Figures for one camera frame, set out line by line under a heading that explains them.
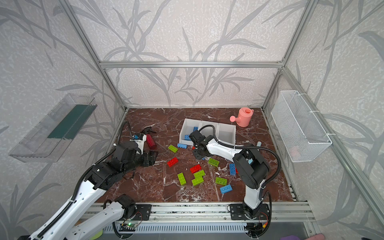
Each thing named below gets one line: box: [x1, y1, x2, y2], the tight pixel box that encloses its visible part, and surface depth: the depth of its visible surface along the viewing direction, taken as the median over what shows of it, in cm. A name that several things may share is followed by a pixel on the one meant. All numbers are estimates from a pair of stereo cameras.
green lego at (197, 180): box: [191, 175, 204, 186], surface depth 84 cm
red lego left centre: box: [167, 157, 179, 168], surface depth 91 cm
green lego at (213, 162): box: [208, 158, 220, 167], surface depth 91 cm
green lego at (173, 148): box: [167, 144, 178, 153], surface depth 98 cm
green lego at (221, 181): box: [215, 177, 228, 186], surface depth 84 cm
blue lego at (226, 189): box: [219, 184, 233, 194], surface depth 82 cm
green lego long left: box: [177, 172, 187, 186], surface depth 85 cm
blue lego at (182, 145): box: [177, 143, 187, 149], surface depth 98 cm
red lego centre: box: [190, 164, 202, 174], surface depth 89 cm
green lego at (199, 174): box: [193, 169, 206, 179], surface depth 88 cm
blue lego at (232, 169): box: [229, 163, 236, 176], surface depth 88 cm
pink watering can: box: [230, 107, 255, 128], surface depth 105 cm
